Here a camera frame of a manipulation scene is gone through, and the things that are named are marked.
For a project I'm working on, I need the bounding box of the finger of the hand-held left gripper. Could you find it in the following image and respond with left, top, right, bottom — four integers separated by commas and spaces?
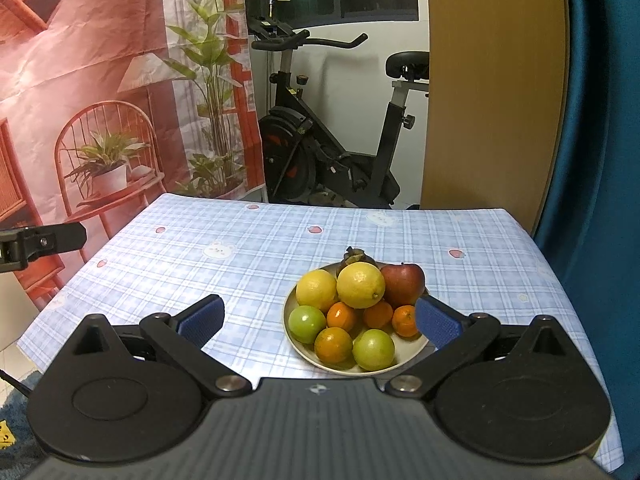
0, 222, 87, 274

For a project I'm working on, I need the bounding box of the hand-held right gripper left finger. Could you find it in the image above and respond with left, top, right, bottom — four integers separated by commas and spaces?
67, 294, 253, 400

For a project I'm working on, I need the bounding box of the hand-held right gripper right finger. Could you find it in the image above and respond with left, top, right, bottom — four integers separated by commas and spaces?
385, 295, 573, 400

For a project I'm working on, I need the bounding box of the beige plate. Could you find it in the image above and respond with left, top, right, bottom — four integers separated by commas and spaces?
282, 261, 432, 377

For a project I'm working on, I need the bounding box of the red apple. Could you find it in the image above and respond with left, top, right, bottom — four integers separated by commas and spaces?
380, 262, 427, 308

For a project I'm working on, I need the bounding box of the yellowish green apple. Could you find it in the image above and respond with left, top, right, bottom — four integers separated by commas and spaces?
352, 328, 397, 372

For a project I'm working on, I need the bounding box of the yellow lemon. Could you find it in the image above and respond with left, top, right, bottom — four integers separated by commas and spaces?
295, 269, 339, 311
336, 262, 387, 310

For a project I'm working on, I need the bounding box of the bright green apple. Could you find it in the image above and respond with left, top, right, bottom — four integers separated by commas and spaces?
288, 305, 327, 345

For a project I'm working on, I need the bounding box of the dark purple mangosteen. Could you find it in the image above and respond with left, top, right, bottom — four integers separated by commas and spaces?
341, 246, 377, 267

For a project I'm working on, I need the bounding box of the yellowish orange tangerine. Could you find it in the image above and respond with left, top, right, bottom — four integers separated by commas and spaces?
314, 326, 355, 366

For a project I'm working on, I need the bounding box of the blue rug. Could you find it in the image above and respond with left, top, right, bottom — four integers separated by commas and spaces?
0, 367, 48, 466

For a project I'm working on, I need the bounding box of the black exercise bike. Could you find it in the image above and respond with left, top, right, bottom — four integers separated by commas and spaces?
250, 17, 431, 210

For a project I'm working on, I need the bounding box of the wooden door panel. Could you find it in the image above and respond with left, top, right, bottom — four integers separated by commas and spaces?
420, 0, 571, 231

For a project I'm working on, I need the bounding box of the blue curtain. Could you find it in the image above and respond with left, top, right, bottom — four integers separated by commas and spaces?
532, 0, 640, 461

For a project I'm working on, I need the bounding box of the printed wall backdrop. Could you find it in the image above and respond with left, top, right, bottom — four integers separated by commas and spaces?
0, 0, 266, 311

